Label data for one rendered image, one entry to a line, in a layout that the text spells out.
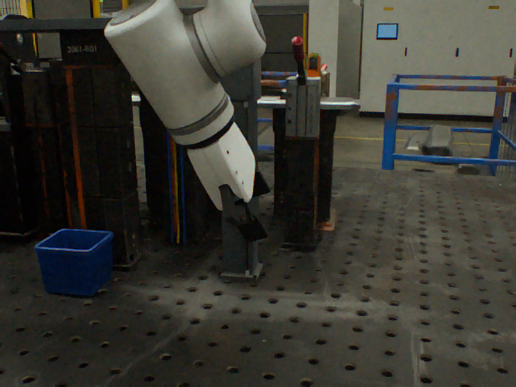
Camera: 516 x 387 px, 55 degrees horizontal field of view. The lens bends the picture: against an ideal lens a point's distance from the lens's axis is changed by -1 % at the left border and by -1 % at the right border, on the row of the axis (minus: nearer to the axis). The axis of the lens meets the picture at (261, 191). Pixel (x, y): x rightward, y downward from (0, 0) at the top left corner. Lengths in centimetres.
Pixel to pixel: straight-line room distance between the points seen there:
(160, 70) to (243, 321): 43
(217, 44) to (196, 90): 6
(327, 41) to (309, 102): 796
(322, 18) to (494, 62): 287
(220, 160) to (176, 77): 11
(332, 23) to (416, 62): 153
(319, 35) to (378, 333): 833
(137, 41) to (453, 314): 64
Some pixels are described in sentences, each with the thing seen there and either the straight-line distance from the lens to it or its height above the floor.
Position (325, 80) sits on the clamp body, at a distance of 135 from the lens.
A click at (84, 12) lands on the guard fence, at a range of 487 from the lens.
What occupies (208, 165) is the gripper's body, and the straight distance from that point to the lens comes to 61.
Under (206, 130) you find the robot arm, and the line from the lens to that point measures 59.
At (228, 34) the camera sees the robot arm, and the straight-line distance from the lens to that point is 55.
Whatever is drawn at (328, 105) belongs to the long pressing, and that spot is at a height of 100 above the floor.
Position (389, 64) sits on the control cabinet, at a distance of 889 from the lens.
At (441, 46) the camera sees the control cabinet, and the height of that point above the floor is 119.
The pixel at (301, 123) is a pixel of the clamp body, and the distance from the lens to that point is 102.
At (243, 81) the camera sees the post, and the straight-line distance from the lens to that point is 86.
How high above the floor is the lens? 111
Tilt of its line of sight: 16 degrees down
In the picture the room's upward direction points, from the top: straight up
